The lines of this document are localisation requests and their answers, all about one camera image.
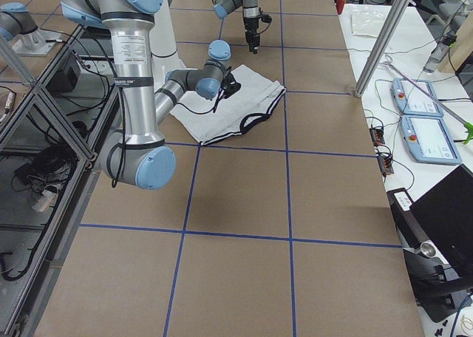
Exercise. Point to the blue teach pendant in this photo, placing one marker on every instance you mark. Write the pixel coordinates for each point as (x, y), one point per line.
(411, 101)
(428, 140)

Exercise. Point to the aluminium frame post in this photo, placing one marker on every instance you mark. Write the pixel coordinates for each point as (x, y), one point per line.
(393, 18)

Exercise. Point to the black laptop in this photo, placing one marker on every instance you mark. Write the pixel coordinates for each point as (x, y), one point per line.
(444, 213)

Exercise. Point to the lower blue teach pendant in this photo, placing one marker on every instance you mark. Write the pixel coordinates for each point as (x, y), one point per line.
(428, 140)

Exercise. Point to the clear water bottle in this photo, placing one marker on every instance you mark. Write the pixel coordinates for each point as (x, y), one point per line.
(439, 53)

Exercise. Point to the black aluminium frame rail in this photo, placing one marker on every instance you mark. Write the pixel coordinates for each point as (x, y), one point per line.
(65, 104)

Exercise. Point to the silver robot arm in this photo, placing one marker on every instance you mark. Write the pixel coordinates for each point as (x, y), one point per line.
(251, 14)
(137, 153)

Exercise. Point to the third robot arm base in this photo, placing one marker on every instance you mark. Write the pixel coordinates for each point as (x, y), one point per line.
(18, 24)

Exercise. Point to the grey cartoon print t-shirt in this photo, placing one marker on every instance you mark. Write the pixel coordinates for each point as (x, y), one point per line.
(210, 122)

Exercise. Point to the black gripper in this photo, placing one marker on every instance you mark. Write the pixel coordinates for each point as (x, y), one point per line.
(250, 24)
(228, 81)

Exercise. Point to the green handled grabber tool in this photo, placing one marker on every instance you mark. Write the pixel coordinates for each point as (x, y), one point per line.
(467, 125)

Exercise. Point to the upper blue teach pendant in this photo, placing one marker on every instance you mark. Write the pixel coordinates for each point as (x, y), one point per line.
(411, 101)

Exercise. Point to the black metal stand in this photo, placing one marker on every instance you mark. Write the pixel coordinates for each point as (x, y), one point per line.
(438, 287)

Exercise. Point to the clear plastic bag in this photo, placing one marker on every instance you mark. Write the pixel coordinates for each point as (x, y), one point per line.
(367, 23)

